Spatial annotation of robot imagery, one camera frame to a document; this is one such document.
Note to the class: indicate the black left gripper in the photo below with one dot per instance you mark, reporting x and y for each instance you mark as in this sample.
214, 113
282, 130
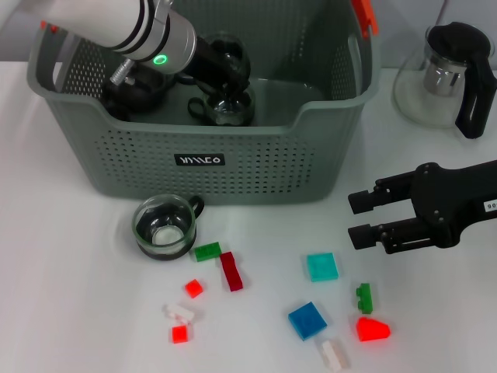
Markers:
209, 66

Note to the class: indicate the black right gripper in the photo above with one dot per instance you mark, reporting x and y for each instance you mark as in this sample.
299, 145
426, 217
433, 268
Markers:
454, 202

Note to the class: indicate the glass teacup with black sleeve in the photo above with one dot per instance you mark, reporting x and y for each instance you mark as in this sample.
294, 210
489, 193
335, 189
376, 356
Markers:
229, 113
167, 237
227, 44

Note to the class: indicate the teal flat square block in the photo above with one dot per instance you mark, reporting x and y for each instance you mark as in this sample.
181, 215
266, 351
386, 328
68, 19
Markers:
322, 267

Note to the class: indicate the green stepped building block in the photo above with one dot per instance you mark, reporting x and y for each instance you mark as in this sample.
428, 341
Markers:
365, 301

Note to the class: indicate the red rounded building block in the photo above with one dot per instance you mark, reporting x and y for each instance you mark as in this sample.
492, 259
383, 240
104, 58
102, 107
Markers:
372, 330

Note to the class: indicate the grey perforated storage bin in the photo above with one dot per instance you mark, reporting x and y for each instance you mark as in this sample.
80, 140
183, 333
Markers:
136, 175

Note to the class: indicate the blue flat square block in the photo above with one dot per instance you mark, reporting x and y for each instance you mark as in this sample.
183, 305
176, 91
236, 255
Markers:
307, 320

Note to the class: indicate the clear pinkish long block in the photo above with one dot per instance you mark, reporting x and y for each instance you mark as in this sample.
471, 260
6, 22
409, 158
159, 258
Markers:
334, 353

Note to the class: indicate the dark red long block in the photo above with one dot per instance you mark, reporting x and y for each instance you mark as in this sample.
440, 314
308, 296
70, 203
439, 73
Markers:
231, 272

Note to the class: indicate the green rectangular building block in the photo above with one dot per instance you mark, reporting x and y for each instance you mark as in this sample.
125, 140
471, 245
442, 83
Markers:
207, 252

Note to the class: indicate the small red sloped block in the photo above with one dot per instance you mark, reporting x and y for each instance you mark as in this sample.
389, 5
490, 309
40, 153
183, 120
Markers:
193, 288

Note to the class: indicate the white long building block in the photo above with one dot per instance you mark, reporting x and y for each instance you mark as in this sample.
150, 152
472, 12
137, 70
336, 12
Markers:
176, 312

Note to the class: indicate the small red square block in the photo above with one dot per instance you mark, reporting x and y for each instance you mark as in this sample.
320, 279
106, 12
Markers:
179, 334

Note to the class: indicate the black clay teapot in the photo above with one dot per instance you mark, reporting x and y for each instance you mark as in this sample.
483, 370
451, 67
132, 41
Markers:
136, 93

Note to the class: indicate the small black clay cup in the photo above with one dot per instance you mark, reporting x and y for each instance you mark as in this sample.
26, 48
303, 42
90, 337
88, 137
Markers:
118, 113

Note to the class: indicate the steel infuser insert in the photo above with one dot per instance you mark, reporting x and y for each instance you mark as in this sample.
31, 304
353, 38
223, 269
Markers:
438, 79

